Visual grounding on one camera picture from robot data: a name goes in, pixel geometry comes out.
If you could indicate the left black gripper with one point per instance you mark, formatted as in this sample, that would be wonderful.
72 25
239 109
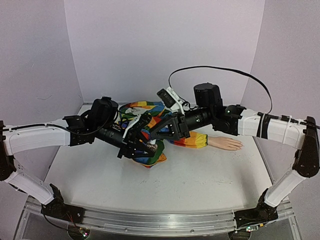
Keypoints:
140 146

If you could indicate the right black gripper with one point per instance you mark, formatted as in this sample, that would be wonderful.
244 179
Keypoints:
180 125

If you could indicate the small nail polish bottle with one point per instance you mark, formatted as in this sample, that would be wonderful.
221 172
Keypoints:
152 147

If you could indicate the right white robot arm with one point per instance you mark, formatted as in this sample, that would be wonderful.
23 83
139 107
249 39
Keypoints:
238 120

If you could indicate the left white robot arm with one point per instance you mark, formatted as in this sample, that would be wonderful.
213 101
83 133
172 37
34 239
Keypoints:
75 130

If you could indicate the rainbow striped cloth garment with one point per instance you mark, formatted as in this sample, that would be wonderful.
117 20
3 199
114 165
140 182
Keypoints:
158 111

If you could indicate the mannequin hand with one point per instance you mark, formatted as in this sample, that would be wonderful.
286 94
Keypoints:
224 143

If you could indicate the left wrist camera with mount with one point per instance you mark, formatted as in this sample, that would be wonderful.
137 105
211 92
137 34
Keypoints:
137 124

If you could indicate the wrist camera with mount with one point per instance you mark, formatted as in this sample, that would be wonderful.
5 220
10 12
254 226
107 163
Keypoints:
171 100
137 124

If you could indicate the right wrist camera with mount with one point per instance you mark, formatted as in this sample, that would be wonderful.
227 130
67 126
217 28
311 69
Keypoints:
171 100

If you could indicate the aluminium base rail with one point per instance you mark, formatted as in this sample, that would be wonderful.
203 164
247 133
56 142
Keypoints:
158 224

